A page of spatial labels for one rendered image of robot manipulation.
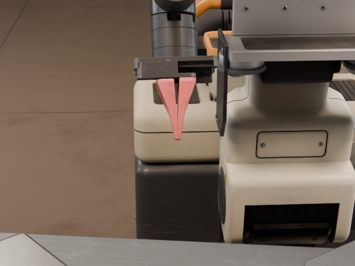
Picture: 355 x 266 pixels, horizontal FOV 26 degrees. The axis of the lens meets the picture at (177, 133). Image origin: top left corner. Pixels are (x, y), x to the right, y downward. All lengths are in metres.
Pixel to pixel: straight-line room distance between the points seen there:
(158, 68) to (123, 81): 3.40
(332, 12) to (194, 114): 0.44
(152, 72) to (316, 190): 0.49
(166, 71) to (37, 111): 3.02
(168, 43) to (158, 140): 0.65
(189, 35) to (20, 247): 0.34
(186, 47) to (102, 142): 2.57
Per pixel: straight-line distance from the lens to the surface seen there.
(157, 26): 0.95
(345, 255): 0.99
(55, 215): 2.89
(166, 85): 0.93
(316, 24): 1.24
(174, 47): 0.94
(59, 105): 3.99
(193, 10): 0.97
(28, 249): 0.99
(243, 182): 1.30
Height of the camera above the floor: 1.35
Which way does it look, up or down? 22 degrees down
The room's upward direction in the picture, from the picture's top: straight up
